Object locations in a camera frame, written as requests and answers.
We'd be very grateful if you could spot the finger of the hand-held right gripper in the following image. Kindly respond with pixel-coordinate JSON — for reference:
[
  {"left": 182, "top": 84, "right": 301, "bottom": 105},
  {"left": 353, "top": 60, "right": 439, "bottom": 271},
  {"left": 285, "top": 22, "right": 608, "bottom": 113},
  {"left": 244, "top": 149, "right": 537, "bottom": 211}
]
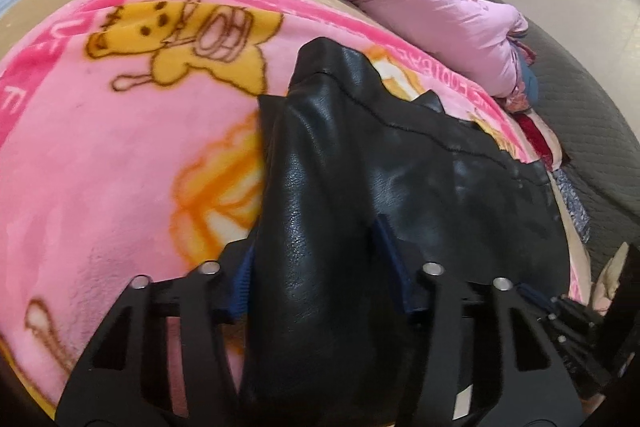
[{"left": 516, "top": 283, "right": 617, "bottom": 402}]

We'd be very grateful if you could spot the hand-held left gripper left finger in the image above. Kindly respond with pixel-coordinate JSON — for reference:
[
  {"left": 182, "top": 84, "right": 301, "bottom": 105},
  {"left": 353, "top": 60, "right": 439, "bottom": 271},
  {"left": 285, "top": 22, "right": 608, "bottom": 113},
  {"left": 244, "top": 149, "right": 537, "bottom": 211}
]
[{"left": 55, "top": 238, "right": 261, "bottom": 427}]

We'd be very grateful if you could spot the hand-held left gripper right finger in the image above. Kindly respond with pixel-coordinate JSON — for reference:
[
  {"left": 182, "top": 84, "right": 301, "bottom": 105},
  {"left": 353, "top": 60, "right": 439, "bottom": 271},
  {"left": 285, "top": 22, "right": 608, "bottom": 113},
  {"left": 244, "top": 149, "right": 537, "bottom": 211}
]
[{"left": 376, "top": 213, "right": 585, "bottom": 427}]

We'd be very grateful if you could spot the black leather jacket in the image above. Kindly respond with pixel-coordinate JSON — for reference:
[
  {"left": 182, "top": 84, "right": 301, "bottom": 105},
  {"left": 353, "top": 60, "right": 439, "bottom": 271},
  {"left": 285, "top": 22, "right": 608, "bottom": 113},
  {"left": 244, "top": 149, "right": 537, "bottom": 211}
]
[{"left": 239, "top": 37, "right": 572, "bottom": 427}]

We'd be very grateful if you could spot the cream cloth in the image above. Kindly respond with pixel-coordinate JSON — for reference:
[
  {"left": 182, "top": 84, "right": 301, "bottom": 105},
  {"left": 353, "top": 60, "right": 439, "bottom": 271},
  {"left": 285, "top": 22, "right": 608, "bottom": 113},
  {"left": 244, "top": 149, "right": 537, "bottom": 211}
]
[{"left": 591, "top": 241, "right": 632, "bottom": 314}]

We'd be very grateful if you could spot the grey patterned cloth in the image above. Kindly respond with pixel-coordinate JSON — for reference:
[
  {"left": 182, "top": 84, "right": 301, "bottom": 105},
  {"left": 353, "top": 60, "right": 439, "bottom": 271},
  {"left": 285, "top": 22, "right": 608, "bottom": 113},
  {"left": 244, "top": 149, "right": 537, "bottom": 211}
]
[{"left": 551, "top": 166, "right": 595, "bottom": 244}]

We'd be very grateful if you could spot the pink printed blanket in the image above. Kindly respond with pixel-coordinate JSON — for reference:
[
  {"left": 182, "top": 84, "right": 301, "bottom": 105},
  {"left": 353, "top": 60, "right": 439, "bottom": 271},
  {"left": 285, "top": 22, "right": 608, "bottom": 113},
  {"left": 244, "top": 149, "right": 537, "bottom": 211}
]
[{"left": 0, "top": 0, "right": 601, "bottom": 420}]

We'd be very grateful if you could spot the red cloth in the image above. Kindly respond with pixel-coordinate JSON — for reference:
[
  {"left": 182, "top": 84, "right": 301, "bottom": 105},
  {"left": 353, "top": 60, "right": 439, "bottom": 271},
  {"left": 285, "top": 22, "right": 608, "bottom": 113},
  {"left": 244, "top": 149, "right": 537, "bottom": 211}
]
[{"left": 514, "top": 111, "right": 565, "bottom": 172}]

